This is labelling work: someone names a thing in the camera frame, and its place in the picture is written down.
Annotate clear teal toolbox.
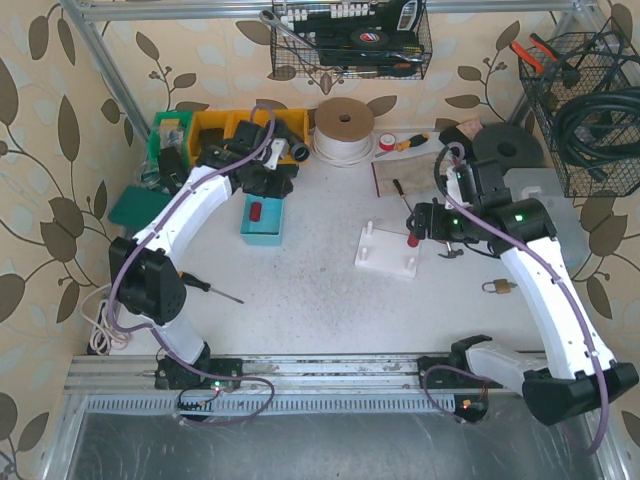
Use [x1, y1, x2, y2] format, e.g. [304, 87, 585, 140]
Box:
[504, 168, 590, 271]

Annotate black handled claw hammer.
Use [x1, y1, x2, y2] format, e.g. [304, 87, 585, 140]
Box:
[439, 241, 464, 260]

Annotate orange handled pliers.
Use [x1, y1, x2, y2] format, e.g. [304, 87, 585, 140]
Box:
[509, 33, 560, 75]

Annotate white peg base plate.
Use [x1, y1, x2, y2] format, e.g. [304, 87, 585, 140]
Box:
[354, 220, 420, 279]

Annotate right wire basket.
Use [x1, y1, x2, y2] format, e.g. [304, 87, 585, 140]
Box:
[517, 30, 639, 198]

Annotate wire basket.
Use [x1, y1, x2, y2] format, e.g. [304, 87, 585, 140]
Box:
[259, 1, 432, 84]
[517, 30, 639, 198]

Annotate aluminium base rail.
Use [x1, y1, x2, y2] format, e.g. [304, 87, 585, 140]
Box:
[63, 354, 503, 418]

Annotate brass padlock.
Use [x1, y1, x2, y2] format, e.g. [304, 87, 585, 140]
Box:
[481, 279, 517, 295]

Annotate red white tape roll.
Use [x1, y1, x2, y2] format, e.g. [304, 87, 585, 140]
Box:
[378, 133, 396, 151]

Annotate black sponge block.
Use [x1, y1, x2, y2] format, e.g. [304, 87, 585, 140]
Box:
[439, 126, 473, 161]

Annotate grey pipe fitting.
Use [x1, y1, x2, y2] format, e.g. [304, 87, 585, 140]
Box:
[274, 118, 310, 163]

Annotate yellow storage bins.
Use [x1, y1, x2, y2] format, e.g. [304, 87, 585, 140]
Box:
[186, 108, 311, 166]

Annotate black long screwdriver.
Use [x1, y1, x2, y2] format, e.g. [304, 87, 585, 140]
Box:
[179, 272, 244, 304]

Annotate red spring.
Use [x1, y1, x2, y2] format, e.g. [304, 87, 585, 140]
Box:
[407, 232, 421, 248]
[248, 202, 263, 223]

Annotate teal plastic tray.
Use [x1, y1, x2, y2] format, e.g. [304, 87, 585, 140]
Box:
[240, 194, 284, 247]

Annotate black handheld meter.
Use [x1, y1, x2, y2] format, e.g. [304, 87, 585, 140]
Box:
[157, 147, 189, 196]

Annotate black coiled cable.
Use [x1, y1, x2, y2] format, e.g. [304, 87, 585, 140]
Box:
[553, 30, 640, 171]

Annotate green storage bin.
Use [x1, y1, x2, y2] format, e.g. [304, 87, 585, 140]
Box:
[147, 111, 192, 163]

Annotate centre wire basket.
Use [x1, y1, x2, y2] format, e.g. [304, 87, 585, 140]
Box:
[259, 1, 432, 84]

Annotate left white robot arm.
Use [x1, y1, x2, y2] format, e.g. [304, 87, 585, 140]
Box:
[107, 105, 293, 388]

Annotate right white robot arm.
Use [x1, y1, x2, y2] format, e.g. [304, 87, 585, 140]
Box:
[407, 147, 639, 455]

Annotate small black yellow screwdriver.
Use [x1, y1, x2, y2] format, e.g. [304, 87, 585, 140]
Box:
[392, 178, 413, 212]

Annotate black disc spool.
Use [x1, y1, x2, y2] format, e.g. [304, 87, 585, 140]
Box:
[472, 123, 545, 175]

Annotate white hose coil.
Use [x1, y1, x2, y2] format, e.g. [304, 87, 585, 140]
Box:
[312, 97, 376, 169]

